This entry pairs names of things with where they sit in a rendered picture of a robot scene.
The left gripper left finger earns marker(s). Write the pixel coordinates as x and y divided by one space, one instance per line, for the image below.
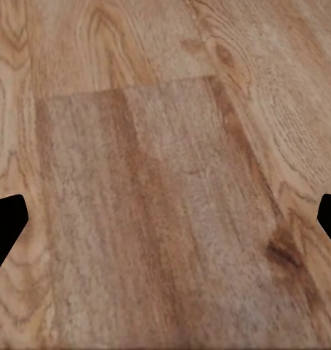
13 218

